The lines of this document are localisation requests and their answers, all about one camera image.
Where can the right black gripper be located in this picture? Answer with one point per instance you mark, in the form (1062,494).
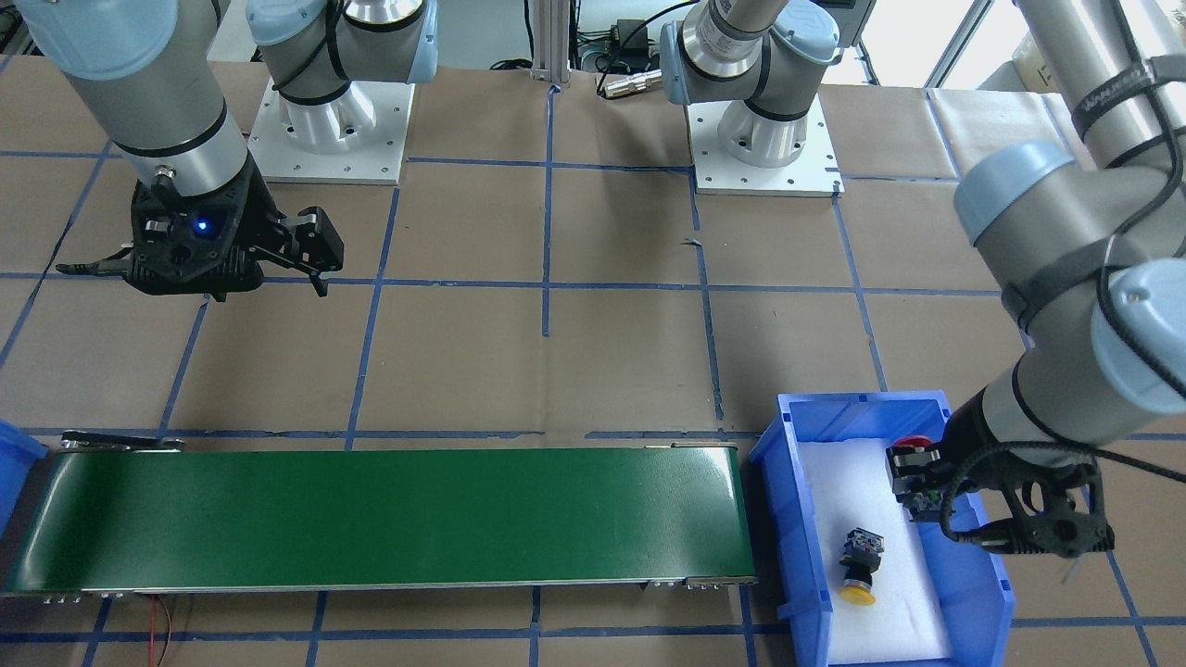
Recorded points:
(262,220)

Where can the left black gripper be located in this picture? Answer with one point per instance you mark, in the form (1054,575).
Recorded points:
(960,436)

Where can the red push button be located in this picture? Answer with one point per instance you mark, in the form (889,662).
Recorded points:
(914,470)

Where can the yellow push button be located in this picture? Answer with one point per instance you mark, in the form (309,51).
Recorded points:
(860,558)

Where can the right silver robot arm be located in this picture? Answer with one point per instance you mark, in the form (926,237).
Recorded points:
(141,68)

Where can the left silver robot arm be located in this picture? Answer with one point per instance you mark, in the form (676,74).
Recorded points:
(1090,263)

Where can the white foam pad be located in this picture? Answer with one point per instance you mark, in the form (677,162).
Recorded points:
(851,488)

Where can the blue plastic bin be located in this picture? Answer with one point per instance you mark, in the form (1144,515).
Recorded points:
(973,588)
(19,451)

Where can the green conveyor belt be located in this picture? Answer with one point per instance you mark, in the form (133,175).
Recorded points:
(281,521)

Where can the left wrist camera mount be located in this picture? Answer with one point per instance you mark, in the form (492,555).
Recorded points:
(1053,492)

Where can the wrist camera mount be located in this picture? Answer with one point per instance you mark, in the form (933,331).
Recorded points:
(196,245)
(1053,492)

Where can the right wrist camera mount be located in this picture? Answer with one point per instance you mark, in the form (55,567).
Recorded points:
(196,245)

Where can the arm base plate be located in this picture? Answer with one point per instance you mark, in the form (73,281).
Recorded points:
(357,139)
(736,152)

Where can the aluminium frame post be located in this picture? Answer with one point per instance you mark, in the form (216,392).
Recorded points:
(552,28)

